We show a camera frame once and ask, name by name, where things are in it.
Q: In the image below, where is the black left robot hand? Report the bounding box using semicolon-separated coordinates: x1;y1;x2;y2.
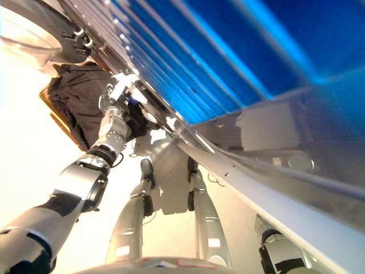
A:
98;72;147;111

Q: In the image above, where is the black garment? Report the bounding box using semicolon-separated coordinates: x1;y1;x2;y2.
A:
46;63;154;152

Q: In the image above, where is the brown wicker laundry basket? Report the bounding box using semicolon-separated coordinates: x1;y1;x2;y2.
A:
39;59;112;151

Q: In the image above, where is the round washing machine door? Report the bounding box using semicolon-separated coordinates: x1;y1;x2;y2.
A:
0;0;95;66

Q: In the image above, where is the black left robot foot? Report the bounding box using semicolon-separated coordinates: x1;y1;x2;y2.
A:
140;158;156;190

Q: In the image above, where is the black robot foot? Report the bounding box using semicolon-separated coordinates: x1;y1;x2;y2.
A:
186;156;200;184
140;158;156;190

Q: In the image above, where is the black right robot foot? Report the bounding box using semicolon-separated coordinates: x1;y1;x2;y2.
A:
186;156;200;184

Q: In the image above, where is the silver left robot leg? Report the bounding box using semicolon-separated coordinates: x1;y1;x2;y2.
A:
104;182;155;264

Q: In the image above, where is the silver robot leg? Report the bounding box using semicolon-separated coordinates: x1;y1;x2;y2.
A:
186;170;232;268
104;182;155;264

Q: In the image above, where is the silver right robot leg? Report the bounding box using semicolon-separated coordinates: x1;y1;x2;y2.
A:
186;170;232;268

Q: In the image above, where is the grey robot torso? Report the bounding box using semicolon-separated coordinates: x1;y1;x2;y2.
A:
70;256;230;274

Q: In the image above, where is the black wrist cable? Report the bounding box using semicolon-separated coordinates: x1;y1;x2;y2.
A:
109;152;125;170

